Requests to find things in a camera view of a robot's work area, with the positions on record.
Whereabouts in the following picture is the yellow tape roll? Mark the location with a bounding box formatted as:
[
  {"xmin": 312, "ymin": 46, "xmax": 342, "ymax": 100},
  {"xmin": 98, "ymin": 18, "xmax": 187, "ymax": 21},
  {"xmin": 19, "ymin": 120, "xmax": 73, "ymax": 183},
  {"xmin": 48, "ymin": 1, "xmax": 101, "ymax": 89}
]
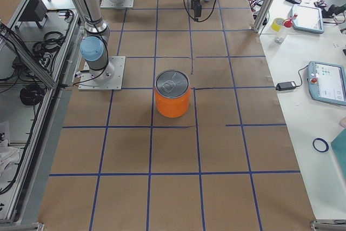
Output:
[{"xmin": 271, "ymin": 18, "xmax": 284, "ymax": 32}]

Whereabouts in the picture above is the red capped squeeze bottle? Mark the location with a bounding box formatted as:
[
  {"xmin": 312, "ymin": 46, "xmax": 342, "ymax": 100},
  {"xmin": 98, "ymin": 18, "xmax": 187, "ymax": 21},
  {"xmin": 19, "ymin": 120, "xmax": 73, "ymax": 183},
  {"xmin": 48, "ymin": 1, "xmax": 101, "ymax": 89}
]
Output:
[{"xmin": 274, "ymin": 18, "xmax": 293, "ymax": 44}]

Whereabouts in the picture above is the orange canister with grey lid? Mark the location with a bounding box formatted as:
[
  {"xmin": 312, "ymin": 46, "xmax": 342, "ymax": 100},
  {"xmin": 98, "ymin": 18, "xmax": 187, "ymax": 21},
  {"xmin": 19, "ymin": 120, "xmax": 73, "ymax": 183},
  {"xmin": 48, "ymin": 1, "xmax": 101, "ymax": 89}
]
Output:
[{"xmin": 155, "ymin": 69, "xmax": 190, "ymax": 118}]

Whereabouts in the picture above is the far teach pendant tablet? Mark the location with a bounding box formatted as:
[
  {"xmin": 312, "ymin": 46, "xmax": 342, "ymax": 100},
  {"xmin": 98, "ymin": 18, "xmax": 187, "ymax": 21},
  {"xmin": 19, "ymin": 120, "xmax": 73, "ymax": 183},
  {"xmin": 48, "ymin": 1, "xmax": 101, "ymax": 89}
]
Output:
[{"xmin": 291, "ymin": 4, "xmax": 324, "ymax": 34}]

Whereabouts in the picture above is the teach pendant tablet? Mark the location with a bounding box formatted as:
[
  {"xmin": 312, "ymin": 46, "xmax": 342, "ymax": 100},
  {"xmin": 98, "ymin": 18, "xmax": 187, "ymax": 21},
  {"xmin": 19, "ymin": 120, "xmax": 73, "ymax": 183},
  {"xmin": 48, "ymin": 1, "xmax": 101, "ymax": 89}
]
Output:
[
  {"xmin": 291, "ymin": 4, "xmax": 324, "ymax": 34},
  {"xmin": 307, "ymin": 61, "xmax": 345, "ymax": 106}
]

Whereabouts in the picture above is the black power adapter brick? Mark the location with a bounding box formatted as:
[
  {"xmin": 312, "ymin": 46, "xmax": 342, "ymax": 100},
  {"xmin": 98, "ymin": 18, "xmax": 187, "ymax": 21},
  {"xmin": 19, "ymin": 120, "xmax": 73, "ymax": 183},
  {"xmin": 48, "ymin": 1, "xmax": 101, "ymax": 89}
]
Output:
[{"xmin": 275, "ymin": 81, "xmax": 297, "ymax": 91}]

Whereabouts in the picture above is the near teach pendant tablet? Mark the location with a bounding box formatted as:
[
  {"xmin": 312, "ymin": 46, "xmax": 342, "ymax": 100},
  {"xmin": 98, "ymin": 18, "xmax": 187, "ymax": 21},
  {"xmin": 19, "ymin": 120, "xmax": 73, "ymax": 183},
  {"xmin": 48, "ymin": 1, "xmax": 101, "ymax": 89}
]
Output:
[{"xmin": 307, "ymin": 61, "xmax": 345, "ymax": 106}]

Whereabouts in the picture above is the crumpled white cloth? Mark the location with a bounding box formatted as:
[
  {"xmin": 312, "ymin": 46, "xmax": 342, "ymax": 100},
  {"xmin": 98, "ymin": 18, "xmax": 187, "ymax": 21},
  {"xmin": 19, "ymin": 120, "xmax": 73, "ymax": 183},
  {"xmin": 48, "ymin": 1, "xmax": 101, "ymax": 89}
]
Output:
[{"xmin": 0, "ymin": 121, "xmax": 21, "ymax": 179}]

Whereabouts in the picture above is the blue tape ring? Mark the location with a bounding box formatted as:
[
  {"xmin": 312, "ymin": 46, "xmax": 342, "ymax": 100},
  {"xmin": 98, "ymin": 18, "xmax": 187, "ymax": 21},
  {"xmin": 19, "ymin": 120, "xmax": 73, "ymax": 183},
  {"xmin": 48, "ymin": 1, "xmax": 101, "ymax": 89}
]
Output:
[{"xmin": 312, "ymin": 137, "xmax": 329, "ymax": 153}]

